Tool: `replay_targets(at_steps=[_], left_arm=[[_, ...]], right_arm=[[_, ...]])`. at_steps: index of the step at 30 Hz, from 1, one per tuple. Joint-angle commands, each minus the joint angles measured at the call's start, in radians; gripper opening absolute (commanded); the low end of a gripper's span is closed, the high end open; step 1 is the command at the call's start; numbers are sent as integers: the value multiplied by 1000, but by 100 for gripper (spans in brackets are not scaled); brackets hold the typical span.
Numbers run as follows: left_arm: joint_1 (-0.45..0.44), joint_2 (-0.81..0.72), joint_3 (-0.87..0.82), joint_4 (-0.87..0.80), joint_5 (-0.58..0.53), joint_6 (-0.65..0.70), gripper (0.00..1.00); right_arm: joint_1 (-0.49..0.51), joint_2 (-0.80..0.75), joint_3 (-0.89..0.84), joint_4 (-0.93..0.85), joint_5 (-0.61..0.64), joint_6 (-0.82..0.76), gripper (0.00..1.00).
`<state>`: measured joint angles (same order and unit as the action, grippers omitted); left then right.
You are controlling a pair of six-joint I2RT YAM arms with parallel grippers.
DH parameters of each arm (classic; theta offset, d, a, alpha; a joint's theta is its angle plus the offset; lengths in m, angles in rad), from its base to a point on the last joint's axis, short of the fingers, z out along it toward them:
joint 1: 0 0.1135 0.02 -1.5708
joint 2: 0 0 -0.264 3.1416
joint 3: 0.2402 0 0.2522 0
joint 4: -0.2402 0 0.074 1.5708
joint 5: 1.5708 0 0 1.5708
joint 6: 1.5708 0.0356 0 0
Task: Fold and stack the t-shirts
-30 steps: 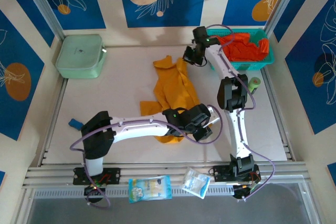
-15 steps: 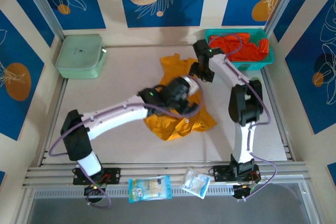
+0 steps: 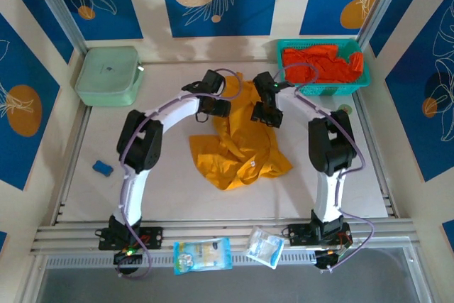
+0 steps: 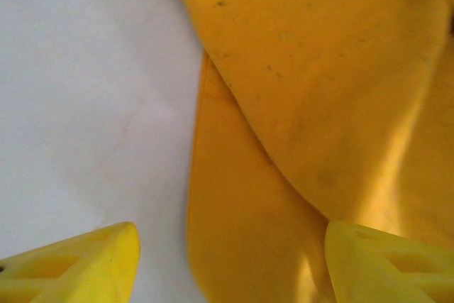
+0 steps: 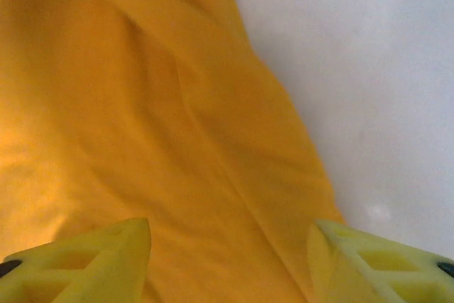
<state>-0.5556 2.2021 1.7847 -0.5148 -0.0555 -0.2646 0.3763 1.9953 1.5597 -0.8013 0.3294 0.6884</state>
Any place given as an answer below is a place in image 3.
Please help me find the small blue sponge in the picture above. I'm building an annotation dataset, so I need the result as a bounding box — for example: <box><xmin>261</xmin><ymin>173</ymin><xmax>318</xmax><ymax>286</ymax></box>
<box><xmin>92</xmin><ymin>160</ymin><xmax>114</xmax><ymax>178</ymax></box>

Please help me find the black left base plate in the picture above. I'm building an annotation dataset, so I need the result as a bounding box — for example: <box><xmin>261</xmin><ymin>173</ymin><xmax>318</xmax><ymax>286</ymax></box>
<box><xmin>97</xmin><ymin>226</ymin><xmax>165</xmax><ymax>250</ymax></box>

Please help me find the pale green lidded container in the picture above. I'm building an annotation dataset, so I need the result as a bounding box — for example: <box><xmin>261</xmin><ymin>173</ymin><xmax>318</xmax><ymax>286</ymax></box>
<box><xmin>74</xmin><ymin>46</ymin><xmax>145</xmax><ymax>107</ymax></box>

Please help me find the white blue plastic packet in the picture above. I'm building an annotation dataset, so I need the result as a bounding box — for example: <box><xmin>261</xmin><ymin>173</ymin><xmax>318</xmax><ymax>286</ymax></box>
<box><xmin>245</xmin><ymin>225</ymin><xmax>287</xmax><ymax>270</ymax></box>

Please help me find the blue yellow snack packet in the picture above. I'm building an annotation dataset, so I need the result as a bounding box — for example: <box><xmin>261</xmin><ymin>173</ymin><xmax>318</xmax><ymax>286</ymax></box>
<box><xmin>172</xmin><ymin>237</ymin><xmax>233</xmax><ymax>275</ymax></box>

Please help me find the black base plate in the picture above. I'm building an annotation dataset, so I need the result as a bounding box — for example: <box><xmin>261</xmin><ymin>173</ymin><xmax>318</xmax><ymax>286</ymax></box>
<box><xmin>97</xmin><ymin>226</ymin><xmax>165</xmax><ymax>250</ymax></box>
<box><xmin>287</xmin><ymin>223</ymin><xmax>352</xmax><ymax>247</ymax></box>

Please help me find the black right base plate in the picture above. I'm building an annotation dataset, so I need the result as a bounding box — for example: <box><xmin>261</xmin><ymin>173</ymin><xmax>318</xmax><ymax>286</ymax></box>
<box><xmin>287</xmin><ymin>223</ymin><xmax>352</xmax><ymax>247</ymax></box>

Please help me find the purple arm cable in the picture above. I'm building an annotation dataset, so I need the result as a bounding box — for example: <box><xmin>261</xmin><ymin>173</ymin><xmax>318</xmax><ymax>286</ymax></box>
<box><xmin>272</xmin><ymin>62</ymin><xmax>377</xmax><ymax>272</ymax></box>
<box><xmin>115</xmin><ymin>67</ymin><xmax>246</xmax><ymax>281</ymax></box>

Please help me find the black base connector board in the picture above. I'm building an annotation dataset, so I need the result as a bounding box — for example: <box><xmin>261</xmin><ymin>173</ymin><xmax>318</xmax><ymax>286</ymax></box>
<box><xmin>314</xmin><ymin>248</ymin><xmax>347</xmax><ymax>272</ymax></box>
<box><xmin>113</xmin><ymin>248</ymin><xmax>145</xmax><ymax>265</ymax></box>

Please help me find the orange t-shirt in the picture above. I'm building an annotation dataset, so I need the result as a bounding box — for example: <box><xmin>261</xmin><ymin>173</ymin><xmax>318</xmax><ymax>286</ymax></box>
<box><xmin>282</xmin><ymin>44</ymin><xmax>365</xmax><ymax>84</ymax></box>

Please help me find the aluminium frame rail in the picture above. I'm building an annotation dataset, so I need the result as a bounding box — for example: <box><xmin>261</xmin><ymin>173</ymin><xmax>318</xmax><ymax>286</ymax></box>
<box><xmin>30</xmin><ymin>219</ymin><xmax>418</xmax><ymax>253</ymax></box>

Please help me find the teal plastic basket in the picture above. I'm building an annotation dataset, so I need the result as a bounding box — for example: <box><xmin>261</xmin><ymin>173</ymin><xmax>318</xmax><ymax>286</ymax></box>
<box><xmin>276</xmin><ymin>38</ymin><xmax>372</xmax><ymax>97</ymax></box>

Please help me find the yellow t-shirt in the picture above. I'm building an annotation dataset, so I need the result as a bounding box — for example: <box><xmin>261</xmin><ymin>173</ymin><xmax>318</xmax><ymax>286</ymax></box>
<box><xmin>189</xmin><ymin>72</ymin><xmax>294</xmax><ymax>192</ymax></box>

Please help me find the aluminium corner post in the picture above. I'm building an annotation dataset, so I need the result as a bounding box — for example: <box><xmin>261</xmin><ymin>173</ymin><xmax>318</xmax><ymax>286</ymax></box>
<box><xmin>356</xmin><ymin>0</ymin><xmax>414</xmax><ymax>48</ymax></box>
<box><xmin>26</xmin><ymin>0</ymin><xmax>88</xmax><ymax>54</ymax></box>

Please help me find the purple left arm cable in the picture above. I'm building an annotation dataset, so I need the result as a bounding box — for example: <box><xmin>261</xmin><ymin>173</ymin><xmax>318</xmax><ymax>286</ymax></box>
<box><xmin>115</xmin><ymin>67</ymin><xmax>246</xmax><ymax>281</ymax></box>

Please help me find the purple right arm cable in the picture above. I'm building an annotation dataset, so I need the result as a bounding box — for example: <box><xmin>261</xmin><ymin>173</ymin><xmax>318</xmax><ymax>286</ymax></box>
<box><xmin>272</xmin><ymin>62</ymin><xmax>377</xmax><ymax>272</ymax></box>

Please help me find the grey perforated cable duct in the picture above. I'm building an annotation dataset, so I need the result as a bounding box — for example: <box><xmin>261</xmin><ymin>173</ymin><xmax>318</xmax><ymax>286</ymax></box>
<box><xmin>45</xmin><ymin>249</ymin><xmax>409</xmax><ymax>270</ymax></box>

